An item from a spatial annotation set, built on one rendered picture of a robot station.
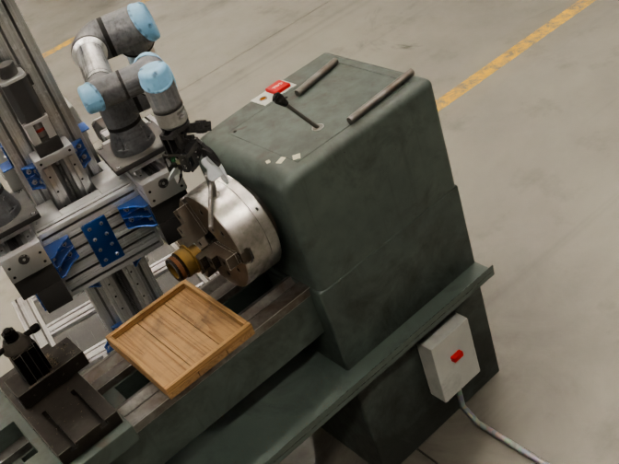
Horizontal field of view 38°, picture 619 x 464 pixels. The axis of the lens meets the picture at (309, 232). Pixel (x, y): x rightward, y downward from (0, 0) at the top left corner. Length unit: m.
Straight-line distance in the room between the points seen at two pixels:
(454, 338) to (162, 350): 0.98
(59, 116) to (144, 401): 1.07
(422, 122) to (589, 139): 1.97
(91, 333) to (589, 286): 2.09
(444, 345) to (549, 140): 1.85
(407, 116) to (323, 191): 0.35
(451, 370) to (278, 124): 1.03
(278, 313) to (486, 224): 1.71
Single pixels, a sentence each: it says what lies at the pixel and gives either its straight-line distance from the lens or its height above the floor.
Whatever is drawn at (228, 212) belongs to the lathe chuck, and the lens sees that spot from 2.43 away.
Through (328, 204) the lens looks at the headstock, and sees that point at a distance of 2.48.
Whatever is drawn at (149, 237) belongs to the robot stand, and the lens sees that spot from 3.14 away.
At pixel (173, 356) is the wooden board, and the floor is 0.88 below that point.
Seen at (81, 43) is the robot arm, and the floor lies 1.68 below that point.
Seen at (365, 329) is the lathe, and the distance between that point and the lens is 2.77.
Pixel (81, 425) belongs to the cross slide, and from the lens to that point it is 2.39.
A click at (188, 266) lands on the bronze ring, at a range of 2.49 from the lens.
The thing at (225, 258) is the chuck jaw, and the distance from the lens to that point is 2.44.
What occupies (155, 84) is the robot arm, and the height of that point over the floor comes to 1.67.
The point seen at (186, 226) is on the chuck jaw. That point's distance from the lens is 2.53.
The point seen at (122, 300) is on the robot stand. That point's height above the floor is 0.60.
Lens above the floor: 2.48
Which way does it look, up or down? 35 degrees down
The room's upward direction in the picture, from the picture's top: 20 degrees counter-clockwise
